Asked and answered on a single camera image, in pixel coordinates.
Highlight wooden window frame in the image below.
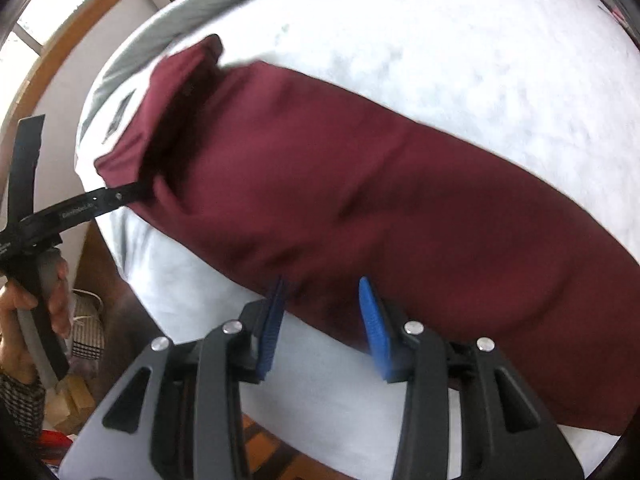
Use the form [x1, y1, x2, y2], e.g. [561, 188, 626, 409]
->
[1, 0, 120, 160]

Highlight person's left hand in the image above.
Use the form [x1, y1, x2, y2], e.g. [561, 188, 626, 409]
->
[2, 249, 70, 389]

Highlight light blue bed sheet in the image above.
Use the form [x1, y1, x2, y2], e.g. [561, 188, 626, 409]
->
[75, 0, 639, 479]

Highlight grey-green duvet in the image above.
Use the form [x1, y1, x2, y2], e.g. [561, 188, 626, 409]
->
[74, 0, 352, 162]

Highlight maroon pants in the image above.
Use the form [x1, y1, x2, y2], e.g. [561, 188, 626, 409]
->
[94, 36, 639, 434]

